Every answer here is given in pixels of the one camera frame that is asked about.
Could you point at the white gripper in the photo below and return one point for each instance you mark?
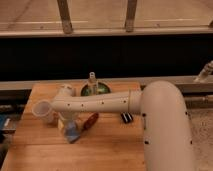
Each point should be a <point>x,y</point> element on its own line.
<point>64,118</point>

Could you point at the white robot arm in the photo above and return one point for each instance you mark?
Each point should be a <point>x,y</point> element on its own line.
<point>167,137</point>

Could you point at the clear glass bottle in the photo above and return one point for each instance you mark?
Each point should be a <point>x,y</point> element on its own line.
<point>93,84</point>

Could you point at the translucent plastic cup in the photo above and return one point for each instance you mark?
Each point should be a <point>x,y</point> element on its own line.
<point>44,111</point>

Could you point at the green ceramic bowl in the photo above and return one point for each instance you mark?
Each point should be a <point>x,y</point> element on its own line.
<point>102,89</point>

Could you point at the red brown spatula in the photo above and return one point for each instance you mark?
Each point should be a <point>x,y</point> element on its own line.
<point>90,121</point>

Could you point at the black striped eraser block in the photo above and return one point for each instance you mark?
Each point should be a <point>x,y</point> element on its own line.
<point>126,117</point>

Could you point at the left wooden post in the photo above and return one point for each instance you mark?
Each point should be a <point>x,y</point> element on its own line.
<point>65,16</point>

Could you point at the wooden post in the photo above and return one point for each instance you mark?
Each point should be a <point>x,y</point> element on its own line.
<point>130,15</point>
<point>65,16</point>

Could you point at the right wooden post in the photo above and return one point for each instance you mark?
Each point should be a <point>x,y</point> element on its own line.
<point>130,15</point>

